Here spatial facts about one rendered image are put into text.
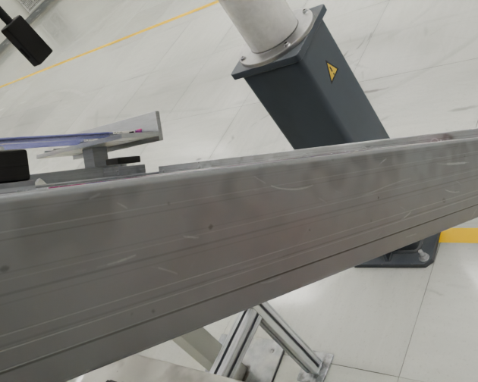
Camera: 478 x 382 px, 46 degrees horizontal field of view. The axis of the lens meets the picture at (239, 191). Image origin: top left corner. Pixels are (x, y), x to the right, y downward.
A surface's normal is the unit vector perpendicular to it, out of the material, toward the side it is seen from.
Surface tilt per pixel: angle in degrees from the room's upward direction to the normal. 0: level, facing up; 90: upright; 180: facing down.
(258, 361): 0
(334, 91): 90
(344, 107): 90
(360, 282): 0
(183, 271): 90
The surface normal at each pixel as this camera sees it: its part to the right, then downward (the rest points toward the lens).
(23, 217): 0.73, -0.04
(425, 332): -0.54, -0.66
